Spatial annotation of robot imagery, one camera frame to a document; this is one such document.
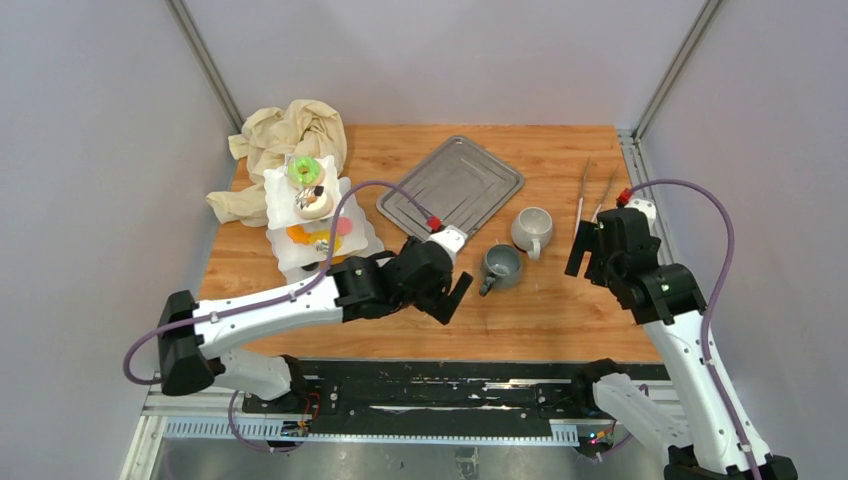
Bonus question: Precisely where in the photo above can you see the metal tongs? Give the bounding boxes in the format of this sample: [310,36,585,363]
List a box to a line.
[573,156,619,237]

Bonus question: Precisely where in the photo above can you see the white ceramic mug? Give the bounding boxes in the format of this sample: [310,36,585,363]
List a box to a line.
[511,207,553,260]

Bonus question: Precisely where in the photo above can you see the grey ceramic mug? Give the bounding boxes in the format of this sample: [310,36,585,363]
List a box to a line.
[478,244,523,297]

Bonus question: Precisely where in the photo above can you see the pink macaron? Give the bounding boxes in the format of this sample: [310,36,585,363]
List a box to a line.
[336,217,354,237]

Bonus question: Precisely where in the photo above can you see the yellow cake cube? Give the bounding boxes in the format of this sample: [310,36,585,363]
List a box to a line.
[308,230,343,256]

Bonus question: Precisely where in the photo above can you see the white chocolate donut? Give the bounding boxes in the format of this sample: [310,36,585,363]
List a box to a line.
[294,185,335,220]

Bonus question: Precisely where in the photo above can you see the orange fish pastry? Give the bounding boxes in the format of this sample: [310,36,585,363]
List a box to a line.
[286,225,311,245]

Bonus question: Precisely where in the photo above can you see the white three-tier dessert stand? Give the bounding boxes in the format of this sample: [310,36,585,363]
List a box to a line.
[263,154,384,283]

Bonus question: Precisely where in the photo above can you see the green frosted donut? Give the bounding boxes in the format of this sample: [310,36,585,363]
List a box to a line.
[285,156,325,188]

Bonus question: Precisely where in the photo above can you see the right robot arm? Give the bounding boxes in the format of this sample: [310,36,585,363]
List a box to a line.
[565,202,798,479]

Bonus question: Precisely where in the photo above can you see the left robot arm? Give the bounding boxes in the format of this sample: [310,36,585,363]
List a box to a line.
[156,228,473,413]

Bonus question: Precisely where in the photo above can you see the stainless steel tray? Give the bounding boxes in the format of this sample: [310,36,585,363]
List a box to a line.
[397,135,525,237]

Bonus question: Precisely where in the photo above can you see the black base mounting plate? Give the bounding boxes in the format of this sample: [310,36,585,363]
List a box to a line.
[241,357,670,440]

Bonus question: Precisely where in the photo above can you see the beige crumpled cloth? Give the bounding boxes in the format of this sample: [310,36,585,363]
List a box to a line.
[206,99,348,227]

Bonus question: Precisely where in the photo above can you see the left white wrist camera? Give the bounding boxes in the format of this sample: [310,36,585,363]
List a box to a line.
[429,225,468,265]

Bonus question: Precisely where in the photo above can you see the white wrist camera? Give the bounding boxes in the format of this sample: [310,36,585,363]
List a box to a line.
[429,225,468,265]
[625,197,658,229]

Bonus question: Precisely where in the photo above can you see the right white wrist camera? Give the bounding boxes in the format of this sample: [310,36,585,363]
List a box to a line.
[625,197,658,229]

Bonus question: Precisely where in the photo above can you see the aluminium side rail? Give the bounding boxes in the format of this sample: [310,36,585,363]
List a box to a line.
[616,129,747,429]

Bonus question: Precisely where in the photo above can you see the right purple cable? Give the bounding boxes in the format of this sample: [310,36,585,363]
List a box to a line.
[596,178,763,480]

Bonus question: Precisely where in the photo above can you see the purple cable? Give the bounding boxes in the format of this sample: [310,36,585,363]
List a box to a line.
[596,178,763,480]
[123,180,444,455]

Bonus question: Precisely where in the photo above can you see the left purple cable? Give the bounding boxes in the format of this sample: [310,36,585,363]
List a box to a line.
[123,180,444,455]

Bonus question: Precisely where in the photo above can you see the white slotted cable duct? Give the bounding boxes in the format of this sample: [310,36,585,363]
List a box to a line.
[162,415,581,447]

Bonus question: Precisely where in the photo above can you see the right aluminium frame post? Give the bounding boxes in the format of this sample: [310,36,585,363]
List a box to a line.
[632,0,725,143]

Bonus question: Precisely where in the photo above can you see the aluminium frame post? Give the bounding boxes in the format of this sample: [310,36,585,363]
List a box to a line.
[164,0,244,132]
[632,0,725,143]

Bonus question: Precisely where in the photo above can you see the left aluminium frame post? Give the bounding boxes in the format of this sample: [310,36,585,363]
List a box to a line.
[164,0,244,132]

